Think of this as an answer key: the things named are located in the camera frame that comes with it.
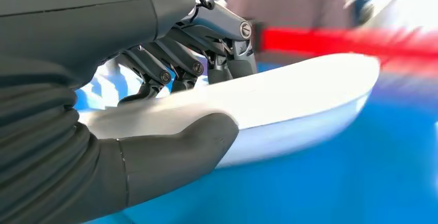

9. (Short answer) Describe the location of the person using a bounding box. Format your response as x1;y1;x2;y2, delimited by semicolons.
226;0;353;62

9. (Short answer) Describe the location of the red barrier belt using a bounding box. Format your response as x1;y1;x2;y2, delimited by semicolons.
253;24;438;76

